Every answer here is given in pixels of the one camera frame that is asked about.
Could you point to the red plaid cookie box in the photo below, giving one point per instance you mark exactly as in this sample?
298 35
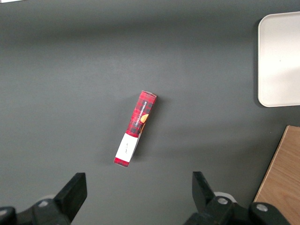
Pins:
138 122

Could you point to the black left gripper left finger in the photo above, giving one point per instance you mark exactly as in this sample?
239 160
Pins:
65 201

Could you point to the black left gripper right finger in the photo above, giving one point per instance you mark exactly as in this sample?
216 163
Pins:
211 211

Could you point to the wooden drawer cabinet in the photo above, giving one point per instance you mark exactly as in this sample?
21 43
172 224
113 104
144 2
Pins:
283 178

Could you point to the beige rectangular tray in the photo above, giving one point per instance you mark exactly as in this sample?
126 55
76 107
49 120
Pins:
281 61

